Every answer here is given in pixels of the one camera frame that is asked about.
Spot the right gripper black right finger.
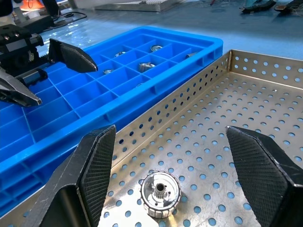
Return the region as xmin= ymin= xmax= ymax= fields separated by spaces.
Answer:
xmin=225 ymin=125 xmax=303 ymax=227

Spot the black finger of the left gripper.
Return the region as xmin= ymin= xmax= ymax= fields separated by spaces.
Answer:
xmin=0 ymin=66 xmax=43 ymax=108
xmin=48 ymin=38 xmax=98 ymax=74

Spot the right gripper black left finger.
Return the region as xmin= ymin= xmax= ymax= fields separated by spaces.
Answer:
xmin=37 ymin=124 xmax=117 ymax=227

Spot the blue compartment tray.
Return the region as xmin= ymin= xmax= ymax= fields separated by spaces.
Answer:
xmin=0 ymin=26 xmax=224 ymax=218

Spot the black flat device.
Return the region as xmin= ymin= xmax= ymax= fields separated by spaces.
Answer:
xmin=14 ymin=15 xmax=55 ymax=34

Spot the orange rounded object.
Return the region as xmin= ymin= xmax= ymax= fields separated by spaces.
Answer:
xmin=19 ymin=0 xmax=46 ymax=11

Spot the perforated metal tray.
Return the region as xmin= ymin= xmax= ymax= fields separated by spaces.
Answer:
xmin=0 ymin=49 xmax=303 ymax=227
xmin=94 ymin=0 xmax=187 ymax=13

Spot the black curved gripper part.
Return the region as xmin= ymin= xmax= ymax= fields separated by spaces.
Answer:
xmin=241 ymin=1 xmax=277 ymax=14
xmin=274 ymin=0 xmax=303 ymax=14

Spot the thin black cable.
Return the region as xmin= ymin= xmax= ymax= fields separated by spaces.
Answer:
xmin=52 ymin=11 xmax=88 ymax=27

